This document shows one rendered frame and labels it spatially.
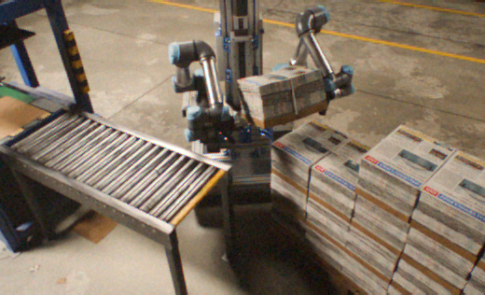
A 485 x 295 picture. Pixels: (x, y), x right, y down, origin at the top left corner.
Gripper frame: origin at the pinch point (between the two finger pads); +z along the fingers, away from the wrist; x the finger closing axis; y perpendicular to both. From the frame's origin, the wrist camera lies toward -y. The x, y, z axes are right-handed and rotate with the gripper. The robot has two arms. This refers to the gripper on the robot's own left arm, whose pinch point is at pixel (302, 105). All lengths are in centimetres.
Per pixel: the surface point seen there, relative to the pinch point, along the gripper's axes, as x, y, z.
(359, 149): 26.0, -26.1, -17.0
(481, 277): 106, -61, -11
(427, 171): 79, -21, -11
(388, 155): 64, -15, -4
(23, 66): -152, 49, 148
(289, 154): 12.0, -21.0, 19.6
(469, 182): 92, -26, -21
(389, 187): 70, -27, 2
